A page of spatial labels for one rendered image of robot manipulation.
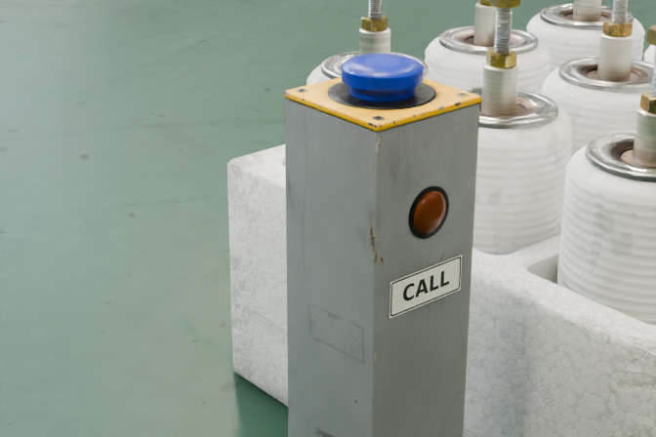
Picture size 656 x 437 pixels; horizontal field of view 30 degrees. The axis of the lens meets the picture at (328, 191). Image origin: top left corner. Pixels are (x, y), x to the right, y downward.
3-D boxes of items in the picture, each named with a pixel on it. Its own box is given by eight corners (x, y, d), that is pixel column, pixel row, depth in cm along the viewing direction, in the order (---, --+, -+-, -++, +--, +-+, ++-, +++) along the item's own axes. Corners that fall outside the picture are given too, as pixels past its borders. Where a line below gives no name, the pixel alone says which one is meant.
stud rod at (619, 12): (623, 55, 85) (634, -54, 82) (621, 59, 84) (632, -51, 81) (608, 54, 85) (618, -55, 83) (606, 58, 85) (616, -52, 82)
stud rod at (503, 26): (509, 91, 77) (516, -28, 75) (494, 91, 77) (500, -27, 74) (505, 86, 78) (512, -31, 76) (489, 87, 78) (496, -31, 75)
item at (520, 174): (573, 388, 81) (596, 131, 75) (431, 399, 80) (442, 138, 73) (530, 321, 90) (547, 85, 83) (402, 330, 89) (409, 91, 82)
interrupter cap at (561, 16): (543, 32, 98) (543, 23, 98) (536, 10, 105) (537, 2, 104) (638, 34, 97) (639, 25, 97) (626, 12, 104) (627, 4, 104)
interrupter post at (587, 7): (572, 25, 100) (575, -15, 99) (569, 18, 102) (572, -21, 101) (602, 25, 100) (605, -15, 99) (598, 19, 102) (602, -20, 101)
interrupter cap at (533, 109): (574, 131, 75) (575, 120, 75) (455, 136, 74) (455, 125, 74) (537, 94, 82) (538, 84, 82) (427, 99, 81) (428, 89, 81)
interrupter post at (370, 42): (397, 74, 87) (399, 28, 86) (374, 81, 85) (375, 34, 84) (373, 67, 88) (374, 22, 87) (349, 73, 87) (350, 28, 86)
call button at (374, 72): (438, 103, 60) (440, 63, 60) (379, 120, 58) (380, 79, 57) (384, 86, 63) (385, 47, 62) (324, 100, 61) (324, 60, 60)
